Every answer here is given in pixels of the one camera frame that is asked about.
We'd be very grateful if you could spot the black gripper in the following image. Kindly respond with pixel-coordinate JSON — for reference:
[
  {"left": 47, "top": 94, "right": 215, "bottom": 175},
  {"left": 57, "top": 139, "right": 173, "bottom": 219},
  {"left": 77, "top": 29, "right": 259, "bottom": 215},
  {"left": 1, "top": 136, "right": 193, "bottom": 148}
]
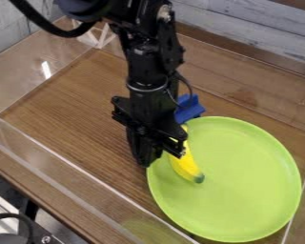
[{"left": 109, "top": 87, "right": 189, "bottom": 169}]

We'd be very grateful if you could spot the yellow toy banana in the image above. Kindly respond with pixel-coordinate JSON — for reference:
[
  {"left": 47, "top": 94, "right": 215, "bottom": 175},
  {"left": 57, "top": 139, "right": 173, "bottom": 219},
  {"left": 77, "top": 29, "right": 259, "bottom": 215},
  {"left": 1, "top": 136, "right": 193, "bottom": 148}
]
[{"left": 166, "top": 124, "right": 206, "bottom": 185}]

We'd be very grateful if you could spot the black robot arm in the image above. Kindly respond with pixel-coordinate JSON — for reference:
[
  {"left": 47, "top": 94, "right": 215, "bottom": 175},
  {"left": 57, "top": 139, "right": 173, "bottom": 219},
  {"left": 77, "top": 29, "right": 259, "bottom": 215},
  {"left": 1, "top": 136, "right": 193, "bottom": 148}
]
[{"left": 55, "top": 0, "right": 186, "bottom": 168}]

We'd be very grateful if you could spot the green round plate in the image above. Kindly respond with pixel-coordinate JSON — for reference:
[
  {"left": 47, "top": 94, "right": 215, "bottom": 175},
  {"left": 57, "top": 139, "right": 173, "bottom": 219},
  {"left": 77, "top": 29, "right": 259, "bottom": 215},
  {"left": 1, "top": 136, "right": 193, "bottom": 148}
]
[{"left": 146, "top": 116, "right": 301, "bottom": 243}]

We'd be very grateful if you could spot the blue plastic block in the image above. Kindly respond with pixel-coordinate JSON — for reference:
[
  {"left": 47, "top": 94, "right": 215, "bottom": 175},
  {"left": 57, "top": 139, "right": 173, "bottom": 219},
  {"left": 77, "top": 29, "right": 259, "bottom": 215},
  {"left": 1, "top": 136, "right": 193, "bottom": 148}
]
[{"left": 174, "top": 93, "right": 206, "bottom": 124}]

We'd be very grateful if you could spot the clear acrylic front wall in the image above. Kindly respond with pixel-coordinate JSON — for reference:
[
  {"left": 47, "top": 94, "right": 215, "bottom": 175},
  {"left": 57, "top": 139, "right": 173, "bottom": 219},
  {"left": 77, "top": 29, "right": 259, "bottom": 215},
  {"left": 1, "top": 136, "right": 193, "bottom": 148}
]
[{"left": 0, "top": 118, "right": 198, "bottom": 244}]

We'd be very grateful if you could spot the black metal table frame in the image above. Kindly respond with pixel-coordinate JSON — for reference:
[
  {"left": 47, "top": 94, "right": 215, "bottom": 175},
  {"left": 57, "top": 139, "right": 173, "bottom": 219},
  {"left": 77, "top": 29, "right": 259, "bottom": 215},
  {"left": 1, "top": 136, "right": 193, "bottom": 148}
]
[{"left": 17, "top": 198, "right": 65, "bottom": 244}]

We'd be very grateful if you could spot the black cable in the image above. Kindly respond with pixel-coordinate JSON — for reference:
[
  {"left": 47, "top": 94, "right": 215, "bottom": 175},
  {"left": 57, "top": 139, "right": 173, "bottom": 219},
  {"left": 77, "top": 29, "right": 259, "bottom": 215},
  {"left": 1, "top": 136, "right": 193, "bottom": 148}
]
[{"left": 7, "top": 0, "right": 105, "bottom": 39}]

